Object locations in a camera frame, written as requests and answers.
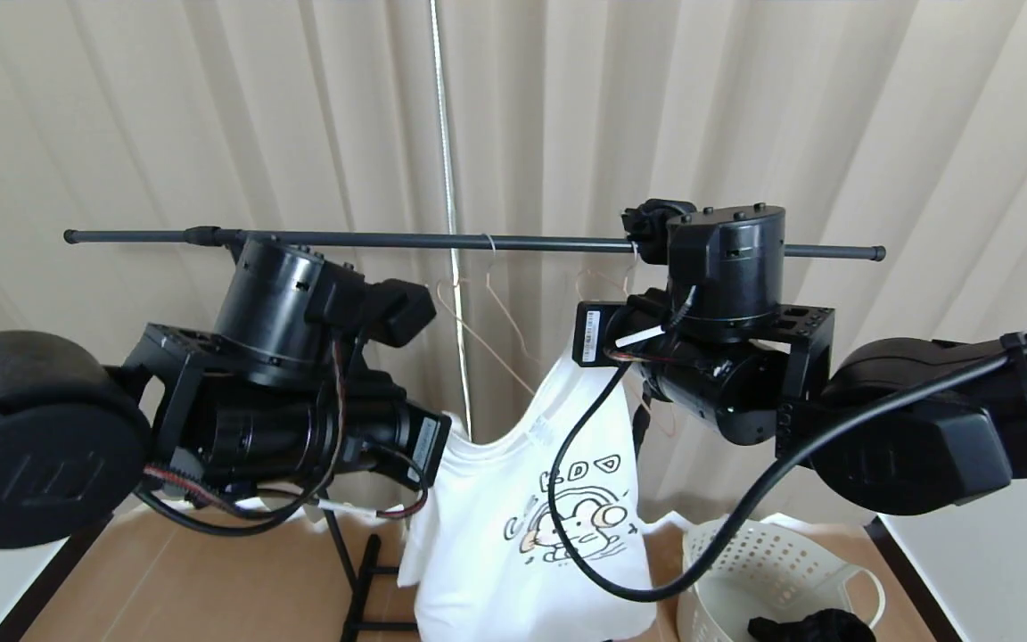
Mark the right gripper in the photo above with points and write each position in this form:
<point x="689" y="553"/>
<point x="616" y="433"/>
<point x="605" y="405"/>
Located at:
<point x="727" y="392"/>

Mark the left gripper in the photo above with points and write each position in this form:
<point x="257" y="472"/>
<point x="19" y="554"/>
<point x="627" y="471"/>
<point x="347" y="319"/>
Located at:
<point x="299" y="441"/>

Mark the white printed t-shirt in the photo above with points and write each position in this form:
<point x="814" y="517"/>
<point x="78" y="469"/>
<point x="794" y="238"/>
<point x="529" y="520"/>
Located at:
<point x="478" y="553"/>

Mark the black shorts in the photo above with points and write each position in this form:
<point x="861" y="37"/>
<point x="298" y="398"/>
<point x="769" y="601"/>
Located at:
<point x="817" y="626"/>

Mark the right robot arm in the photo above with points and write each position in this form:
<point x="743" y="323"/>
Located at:
<point x="906" y="428"/>

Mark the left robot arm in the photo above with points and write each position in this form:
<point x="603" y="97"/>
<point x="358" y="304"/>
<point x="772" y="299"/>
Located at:
<point x="32" y="437"/>

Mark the white laundry basket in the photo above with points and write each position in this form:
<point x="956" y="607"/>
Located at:
<point x="772" y="562"/>

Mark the black clothes rack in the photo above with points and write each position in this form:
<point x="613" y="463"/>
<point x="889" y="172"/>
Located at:
<point x="522" y="242"/>

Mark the beige curtain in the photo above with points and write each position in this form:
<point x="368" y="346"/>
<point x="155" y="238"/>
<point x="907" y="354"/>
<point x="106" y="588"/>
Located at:
<point x="210" y="107"/>

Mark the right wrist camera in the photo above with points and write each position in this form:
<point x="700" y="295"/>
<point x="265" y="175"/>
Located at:
<point x="589" y="334"/>

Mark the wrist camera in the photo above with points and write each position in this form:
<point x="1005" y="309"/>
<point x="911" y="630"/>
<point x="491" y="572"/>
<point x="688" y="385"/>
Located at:
<point x="589" y="334"/>
<point x="402" y="312"/>

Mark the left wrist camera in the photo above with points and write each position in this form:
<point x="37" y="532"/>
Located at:
<point x="402" y="312"/>

